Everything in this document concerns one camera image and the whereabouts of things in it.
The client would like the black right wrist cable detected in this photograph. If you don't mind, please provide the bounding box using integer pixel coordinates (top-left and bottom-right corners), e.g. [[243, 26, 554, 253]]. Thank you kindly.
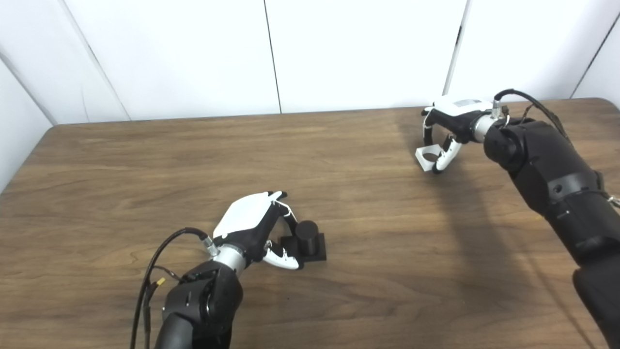
[[492, 89, 572, 143]]

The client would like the thin yellow-tipped left arm wire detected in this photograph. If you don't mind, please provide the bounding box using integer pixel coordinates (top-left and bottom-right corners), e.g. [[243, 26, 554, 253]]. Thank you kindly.
[[143, 265, 182, 349]]

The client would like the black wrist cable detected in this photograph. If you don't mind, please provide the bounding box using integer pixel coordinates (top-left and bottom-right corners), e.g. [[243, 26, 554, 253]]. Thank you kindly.
[[130, 227, 214, 349], [492, 89, 572, 143]]

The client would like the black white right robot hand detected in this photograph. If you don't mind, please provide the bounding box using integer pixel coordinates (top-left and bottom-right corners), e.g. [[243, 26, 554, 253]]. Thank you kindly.
[[420, 95, 499, 174]]

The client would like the white square piece with hole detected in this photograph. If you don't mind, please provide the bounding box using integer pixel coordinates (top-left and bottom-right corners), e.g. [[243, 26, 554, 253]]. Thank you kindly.
[[415, 144, 444, 172]]

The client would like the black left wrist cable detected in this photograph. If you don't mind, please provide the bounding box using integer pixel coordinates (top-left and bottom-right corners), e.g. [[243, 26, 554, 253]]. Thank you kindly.
[[130, 227, 214, 349]]

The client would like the thin right arm wire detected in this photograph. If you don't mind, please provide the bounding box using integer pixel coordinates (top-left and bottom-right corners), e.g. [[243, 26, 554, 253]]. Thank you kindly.
[[501, 104, 533, 127]]

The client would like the black peg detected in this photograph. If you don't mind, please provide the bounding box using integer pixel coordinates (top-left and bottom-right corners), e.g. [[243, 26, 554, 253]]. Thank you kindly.
[[280, 221, 327, 262]]

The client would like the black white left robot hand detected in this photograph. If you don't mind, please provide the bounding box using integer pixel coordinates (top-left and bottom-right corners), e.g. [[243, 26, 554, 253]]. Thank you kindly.
[[209, 190, 305, 276]]

